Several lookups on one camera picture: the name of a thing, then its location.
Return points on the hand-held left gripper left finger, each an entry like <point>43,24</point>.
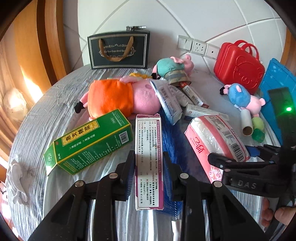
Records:
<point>129,176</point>

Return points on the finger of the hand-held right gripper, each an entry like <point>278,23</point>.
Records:
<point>222,163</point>
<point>254,151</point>

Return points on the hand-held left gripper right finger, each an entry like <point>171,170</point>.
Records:
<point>168,176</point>

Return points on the pink tissue pack with barcode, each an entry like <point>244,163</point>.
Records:
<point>215,141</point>

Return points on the purple white medicine box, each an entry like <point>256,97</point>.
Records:
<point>149,162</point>

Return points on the blue folding crate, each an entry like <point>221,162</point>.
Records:
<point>272,76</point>

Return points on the person's right hand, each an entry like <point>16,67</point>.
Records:
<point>267,215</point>

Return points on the white paper roll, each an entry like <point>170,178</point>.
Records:
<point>246,122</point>

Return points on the blue bristle brush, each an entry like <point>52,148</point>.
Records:
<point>172,143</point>

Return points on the green medicine box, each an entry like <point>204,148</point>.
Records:
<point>92,143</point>

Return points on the long white medicine box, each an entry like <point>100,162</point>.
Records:
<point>203,112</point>

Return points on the blue shirt pig plush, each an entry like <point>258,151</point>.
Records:
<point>240,95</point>

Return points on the red white tube box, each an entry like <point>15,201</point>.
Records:
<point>193,95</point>

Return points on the white foil packet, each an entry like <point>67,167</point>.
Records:
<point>167,102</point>

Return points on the orange dress pig plush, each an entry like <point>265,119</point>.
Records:
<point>111,97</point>

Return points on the red toy suitcase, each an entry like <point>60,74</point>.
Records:
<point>238,69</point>

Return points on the camouflage fabric pouch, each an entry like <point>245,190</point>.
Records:
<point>177,78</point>

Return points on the teal dress pig plush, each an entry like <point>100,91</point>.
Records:
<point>171,64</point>

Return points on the white plastic hook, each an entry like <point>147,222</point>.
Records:
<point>15,183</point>

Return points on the white plastic bag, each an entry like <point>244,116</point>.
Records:
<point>13,104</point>

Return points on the small metal clasp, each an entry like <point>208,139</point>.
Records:
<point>136,27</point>

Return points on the beige curtain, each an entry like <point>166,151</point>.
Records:
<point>9,69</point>

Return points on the curved wooden frame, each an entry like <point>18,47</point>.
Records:
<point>53,34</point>
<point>290,46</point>

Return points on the white wall switch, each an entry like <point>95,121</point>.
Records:
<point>185,43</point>

